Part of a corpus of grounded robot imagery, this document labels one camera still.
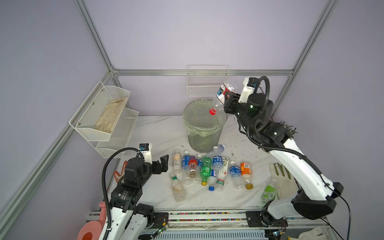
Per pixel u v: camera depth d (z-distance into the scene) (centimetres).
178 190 84
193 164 87
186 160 88
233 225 73
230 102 51
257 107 40
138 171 50
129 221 60
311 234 70
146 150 59
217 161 84
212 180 84
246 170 87
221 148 99
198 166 85
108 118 78
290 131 90
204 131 76
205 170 80
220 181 82
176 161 89
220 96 61
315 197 40
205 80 103
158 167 62
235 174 84
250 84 47
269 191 78
